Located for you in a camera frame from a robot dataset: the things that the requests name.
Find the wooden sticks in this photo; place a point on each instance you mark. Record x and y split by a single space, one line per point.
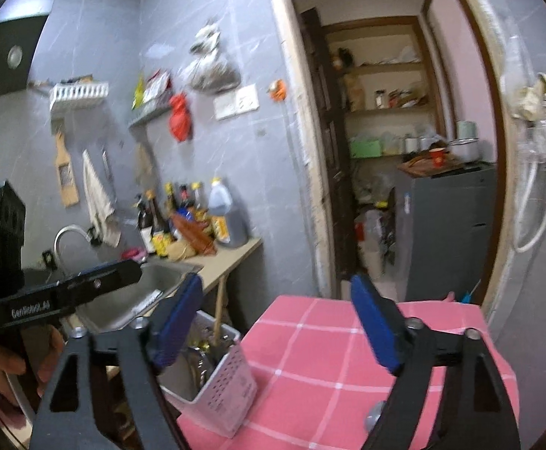
219 300

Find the black range hood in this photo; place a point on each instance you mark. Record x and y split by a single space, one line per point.
0 65

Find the stainless steel sink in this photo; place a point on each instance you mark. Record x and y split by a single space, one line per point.
122 302

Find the chrome faucet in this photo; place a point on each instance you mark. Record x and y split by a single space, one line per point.
66 234

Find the dark pump bottle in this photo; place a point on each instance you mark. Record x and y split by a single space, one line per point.
145 229

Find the grey wall shelf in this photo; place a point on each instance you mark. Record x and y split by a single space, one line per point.
153 113

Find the white wall basket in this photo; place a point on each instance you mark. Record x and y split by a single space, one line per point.
78 96

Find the wooden cutting board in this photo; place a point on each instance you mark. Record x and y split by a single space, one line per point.
418 167

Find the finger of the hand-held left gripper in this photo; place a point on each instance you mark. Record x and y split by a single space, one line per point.
108 279

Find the silver pot on fridge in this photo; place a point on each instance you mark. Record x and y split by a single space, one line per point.
465 150

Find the red-brown seasoning packet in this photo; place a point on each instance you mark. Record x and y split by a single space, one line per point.
197 236

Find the pink checked tablecloth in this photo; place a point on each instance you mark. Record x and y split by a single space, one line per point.
310 361

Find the wooden pantry shelf unit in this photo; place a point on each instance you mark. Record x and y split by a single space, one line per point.
385 68

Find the small grey plastic bag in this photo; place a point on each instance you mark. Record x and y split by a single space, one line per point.
205 37

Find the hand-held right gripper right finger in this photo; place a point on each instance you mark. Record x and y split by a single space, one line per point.
378 323

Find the green box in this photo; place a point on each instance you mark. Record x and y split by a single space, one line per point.
366 147

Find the wooden hanging grater board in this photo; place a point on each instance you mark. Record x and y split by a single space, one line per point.
66 173

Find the yellow-green packet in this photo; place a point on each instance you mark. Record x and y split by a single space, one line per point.
138 93

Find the orange wall hook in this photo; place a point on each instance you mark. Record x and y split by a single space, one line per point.
276 90

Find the red plastic bag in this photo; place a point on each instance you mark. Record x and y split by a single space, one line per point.
181 119

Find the pale green canister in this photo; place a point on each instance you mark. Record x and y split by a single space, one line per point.
466 129

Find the metal box grater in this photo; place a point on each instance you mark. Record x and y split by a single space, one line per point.
198 366

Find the glass jar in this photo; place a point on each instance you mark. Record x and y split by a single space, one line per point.
380 99

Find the yellow capped vinegar bottle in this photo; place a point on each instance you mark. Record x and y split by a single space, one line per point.
200 201

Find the white perforated utensil caddy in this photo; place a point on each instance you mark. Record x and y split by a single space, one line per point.
230 384

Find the pink sponge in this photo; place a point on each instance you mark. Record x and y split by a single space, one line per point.
134 254

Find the cream crumpled cloth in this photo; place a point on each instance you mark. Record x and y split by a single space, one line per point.
527 103

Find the large grey plastic bag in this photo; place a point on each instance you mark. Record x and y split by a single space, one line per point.
212 75

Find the grey refrigerator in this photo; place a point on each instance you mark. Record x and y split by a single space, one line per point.
441 234

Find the large dark liquid jug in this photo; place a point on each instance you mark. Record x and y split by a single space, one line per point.
228 220

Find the red mug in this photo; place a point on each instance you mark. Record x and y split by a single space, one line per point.
437 158

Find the wooden door frame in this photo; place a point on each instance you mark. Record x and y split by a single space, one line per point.
301 150

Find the white wall switch plate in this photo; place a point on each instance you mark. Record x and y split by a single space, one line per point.
235 101

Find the hanging metal knife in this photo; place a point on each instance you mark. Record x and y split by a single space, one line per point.
107 166

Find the dark wooden door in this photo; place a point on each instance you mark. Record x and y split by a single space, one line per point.
329 150

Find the yellow capped soy sauce bottle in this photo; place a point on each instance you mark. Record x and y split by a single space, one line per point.
159 234

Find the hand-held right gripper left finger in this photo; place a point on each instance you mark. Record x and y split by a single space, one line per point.
179 323

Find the beige hanging towel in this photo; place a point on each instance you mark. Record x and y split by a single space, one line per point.
99 201

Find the tan hanging loofah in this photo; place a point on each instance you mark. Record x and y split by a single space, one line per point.
144 164

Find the person's left hand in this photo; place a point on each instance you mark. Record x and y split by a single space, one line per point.
0 358

